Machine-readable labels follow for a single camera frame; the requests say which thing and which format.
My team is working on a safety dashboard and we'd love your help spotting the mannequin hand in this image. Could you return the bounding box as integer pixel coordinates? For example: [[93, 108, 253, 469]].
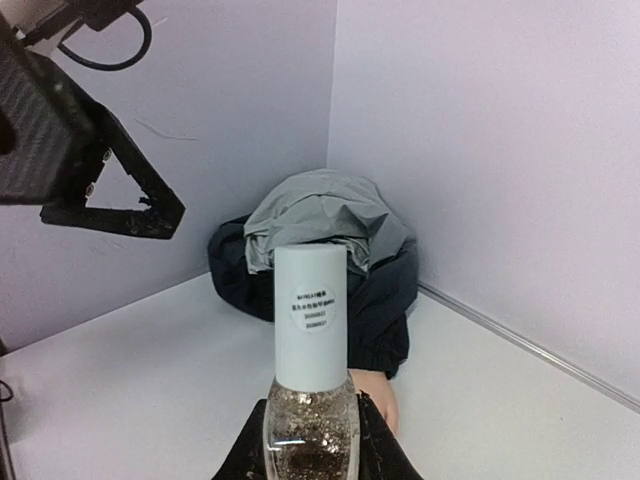
[[349, 369, 399, 435]]

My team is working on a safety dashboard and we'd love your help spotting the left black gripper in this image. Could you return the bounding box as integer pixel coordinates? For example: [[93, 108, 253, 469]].
[[1, 18, 185, 240]]

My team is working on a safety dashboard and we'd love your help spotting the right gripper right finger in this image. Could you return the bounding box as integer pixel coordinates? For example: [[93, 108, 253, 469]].
[[358, 393, 423, 480]]

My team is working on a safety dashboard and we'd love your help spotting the clear nail polish bottle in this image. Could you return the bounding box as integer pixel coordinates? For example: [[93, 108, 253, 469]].
[[262, 378, 360, 480]]

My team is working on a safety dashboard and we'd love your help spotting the white nail polish cap brush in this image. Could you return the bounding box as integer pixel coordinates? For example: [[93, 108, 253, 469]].
[[274, 244, 348, 392]]

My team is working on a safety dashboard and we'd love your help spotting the aluminium back table rail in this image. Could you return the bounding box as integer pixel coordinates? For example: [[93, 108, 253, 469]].
[[419, 283, 639, 414]]

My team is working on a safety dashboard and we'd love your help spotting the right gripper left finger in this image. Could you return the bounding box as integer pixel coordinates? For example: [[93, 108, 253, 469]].
[[212, 399, 267, 480]]

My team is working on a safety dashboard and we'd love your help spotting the grey and black jacket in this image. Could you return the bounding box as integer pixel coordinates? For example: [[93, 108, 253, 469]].
[[208, 169, 419, 378]]

